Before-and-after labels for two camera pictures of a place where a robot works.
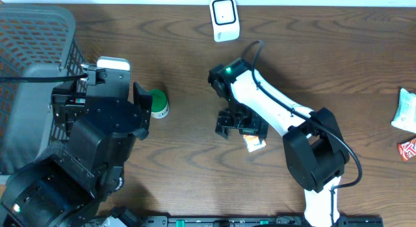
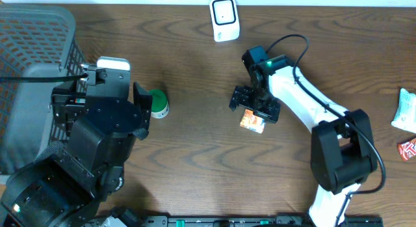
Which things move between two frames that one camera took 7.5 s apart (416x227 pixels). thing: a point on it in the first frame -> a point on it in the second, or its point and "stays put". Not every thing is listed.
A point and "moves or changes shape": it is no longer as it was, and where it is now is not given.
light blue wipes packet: x=405 y=116 stays put
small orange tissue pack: x=253 y=143 moves or changes shape
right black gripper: x=255 y=127 -> x=269 y=112
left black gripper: x=63 y=103 stays put
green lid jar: x=160 y=107 stays put
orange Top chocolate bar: x=407 y=149 stays put
